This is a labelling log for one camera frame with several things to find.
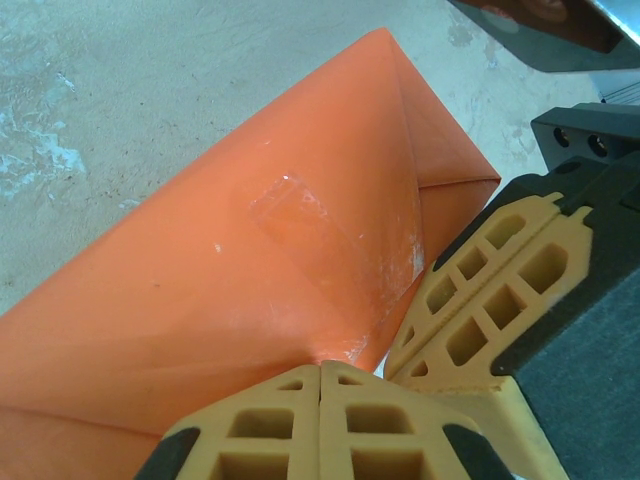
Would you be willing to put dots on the clear adhesive tape piece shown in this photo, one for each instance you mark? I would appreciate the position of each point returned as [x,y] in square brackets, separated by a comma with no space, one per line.
[310,235]

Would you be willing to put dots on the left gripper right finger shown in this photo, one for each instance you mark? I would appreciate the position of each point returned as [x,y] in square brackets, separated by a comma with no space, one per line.
[380,440]

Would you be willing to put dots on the orange wrapping paper sheet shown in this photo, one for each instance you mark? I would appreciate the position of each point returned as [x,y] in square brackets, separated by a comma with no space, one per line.
[200,275]

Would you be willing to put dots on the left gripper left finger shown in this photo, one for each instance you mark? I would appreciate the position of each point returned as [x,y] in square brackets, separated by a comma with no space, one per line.
[260,440]

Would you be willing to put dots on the aluminium side rail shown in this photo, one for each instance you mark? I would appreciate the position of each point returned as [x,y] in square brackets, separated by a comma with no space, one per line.
[622,85]

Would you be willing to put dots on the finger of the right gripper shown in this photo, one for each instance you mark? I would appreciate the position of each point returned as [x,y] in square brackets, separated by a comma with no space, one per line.
[480,250]
[565,350]

